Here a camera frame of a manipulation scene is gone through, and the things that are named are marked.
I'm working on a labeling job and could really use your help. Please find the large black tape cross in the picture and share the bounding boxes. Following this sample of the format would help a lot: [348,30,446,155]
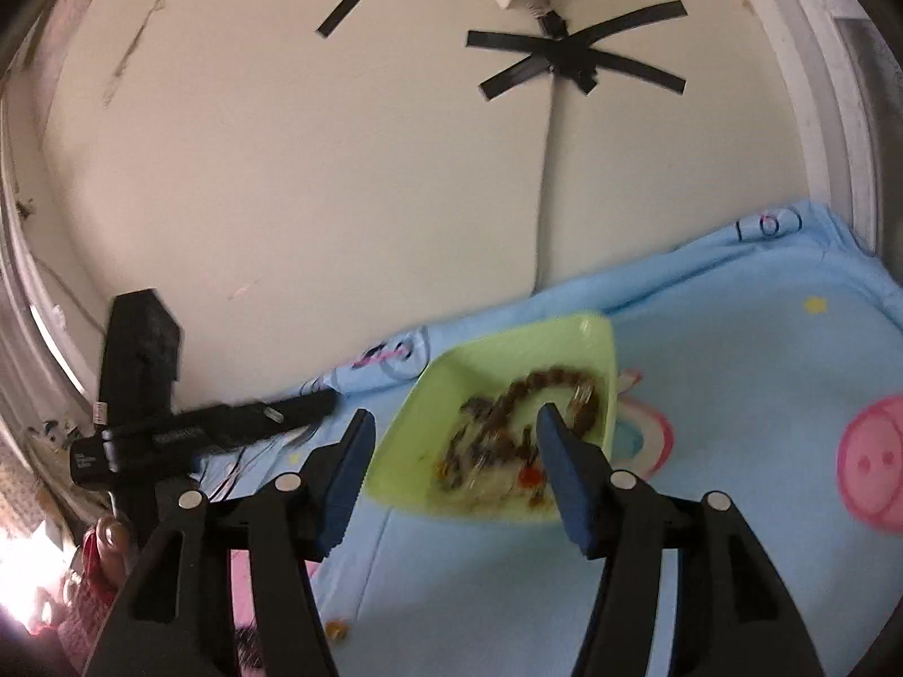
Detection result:
[464,1,690,102]

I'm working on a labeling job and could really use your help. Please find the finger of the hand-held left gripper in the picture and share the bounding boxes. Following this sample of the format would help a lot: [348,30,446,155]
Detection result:
[97,288,186,433]
[169,393,340,451]

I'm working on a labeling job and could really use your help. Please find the wall cable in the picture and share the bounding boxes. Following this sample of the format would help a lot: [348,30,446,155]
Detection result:
[531,8,574,293]

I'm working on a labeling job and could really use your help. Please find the dark faceted bead bracelet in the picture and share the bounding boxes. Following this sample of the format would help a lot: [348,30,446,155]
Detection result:
[441,419,541,491]

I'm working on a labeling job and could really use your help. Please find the white door frame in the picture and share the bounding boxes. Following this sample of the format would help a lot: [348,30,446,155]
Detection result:
[709,0,903,340]

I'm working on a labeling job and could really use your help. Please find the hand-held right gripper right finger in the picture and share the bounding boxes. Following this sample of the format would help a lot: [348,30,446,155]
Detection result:
[534,402,826,677]

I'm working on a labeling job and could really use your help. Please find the light green plastic basin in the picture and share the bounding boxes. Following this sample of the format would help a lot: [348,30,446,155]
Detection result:
[362,311,621,525]

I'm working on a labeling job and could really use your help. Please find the person's left hand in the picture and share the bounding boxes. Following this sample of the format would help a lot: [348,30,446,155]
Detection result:
[90,513,137,583]

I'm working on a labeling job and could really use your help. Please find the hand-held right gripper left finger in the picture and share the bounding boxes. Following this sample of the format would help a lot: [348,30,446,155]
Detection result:
[83,407,377,677]

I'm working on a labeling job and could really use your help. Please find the brown wooden bead bracelet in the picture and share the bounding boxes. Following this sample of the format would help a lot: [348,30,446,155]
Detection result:
[458,365,602,442]

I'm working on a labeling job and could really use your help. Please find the colourful glass bead bracelet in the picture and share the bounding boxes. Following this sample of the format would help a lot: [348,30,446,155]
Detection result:
[518,461,555,512]

